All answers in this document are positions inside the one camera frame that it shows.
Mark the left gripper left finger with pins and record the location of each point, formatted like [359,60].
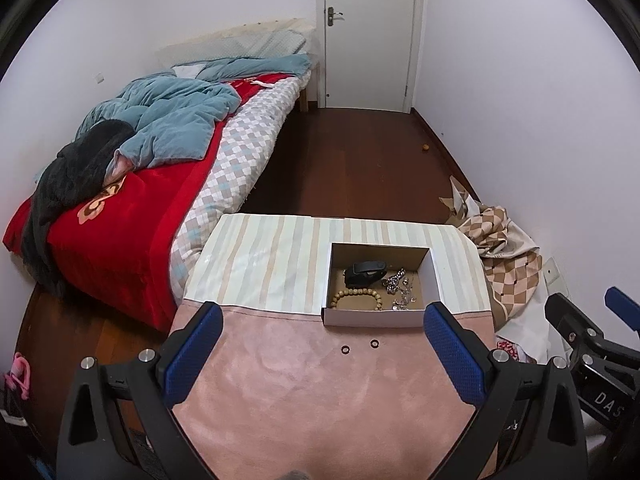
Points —
[186,351]

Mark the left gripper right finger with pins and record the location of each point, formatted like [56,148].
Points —
[476,372]

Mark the black smart watch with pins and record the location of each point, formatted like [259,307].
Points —
[363,274]

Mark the white plastic bag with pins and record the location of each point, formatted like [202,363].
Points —
[531,332]

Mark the pink suede table cloth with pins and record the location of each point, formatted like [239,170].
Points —
[282,392]

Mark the white power strip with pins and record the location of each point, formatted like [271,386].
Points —
[553,279]

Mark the checkered brown cloth pile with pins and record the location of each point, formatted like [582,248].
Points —
[511,260]

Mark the red bed blanket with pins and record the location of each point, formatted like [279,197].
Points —
[115,247]

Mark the striped table cloth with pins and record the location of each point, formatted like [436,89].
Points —
[282,263]

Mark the white cardboard box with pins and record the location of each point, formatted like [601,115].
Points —
[396,302]

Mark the pink object on floor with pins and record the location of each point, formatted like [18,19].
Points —
[17,378]

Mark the checkered mattress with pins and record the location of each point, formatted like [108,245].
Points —
[247,142]

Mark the black garment on bed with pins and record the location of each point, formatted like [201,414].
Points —
[76,175]

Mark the blue quilt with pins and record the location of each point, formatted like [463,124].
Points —
[174,117]

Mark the white pillow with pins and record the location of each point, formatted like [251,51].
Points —
[274,39]

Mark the white door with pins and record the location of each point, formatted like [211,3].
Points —
[370,49]

